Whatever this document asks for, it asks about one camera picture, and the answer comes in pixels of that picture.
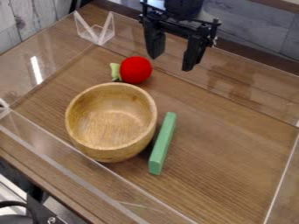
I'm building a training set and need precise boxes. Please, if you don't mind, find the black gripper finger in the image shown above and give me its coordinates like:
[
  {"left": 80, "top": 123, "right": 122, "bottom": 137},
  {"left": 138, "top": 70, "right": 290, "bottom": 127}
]
[
  {"left": 144, "top": 17, "right": 165, "bottom": 60},
  {"left": 181, "top": 28, "right": 209, "bottom": 72}
]

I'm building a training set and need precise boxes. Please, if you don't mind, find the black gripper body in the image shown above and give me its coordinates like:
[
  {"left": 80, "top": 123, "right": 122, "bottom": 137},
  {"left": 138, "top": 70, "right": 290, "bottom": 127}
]
[{"left": 140, "top": 0, "right": 221, "bottom": 47}]

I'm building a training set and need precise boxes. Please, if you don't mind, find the red plush fruit green leaf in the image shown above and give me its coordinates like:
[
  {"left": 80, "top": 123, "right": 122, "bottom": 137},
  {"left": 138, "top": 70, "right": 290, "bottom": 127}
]
[{"left": 109, "top": 56, "right": 153, "bottom": 84}]

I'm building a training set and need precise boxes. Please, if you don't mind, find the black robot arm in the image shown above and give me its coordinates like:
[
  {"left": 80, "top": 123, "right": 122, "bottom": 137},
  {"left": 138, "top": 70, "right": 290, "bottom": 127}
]
[{"left": 138, "top": 0, "right": 221, "bottom": 72}]

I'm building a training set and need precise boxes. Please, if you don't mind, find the green rectangular block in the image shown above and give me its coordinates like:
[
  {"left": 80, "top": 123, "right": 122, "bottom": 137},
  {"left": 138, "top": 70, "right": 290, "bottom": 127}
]
[{"left": 148, "top": 112, "right": 176, "bottom": 175}]

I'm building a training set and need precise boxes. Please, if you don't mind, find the wooden bowl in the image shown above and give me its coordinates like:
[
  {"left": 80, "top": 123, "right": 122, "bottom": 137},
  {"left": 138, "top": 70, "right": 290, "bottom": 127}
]
[{"left": 64, "top": 82, "right": 157, "bottom": 163}]

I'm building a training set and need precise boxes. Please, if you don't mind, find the clear acrylic triangle bracket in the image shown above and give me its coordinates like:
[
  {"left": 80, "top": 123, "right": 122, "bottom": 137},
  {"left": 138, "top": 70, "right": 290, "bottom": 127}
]
[{"left": 73, "top": 11, "right": 114, "bottom": 46}]

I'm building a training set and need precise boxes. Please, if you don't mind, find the clear acrylic tray wall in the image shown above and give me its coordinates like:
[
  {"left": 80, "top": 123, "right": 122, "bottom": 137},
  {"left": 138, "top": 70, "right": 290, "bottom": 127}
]
[{"left": 0, "top": 6, "right": 299, "bottom": 224}]

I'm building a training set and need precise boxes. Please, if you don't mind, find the black metal stand bracket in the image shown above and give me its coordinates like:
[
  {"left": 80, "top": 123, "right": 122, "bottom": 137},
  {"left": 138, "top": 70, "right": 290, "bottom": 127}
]
[{"left": 26, "top": 195, "right": 68, "bottom": 224}]

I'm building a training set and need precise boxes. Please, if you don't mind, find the black cable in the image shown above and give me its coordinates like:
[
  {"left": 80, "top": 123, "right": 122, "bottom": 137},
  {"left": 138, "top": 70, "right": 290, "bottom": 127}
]
[{"left": 0, "top": 200, "right": 33, "bottom": 218}]

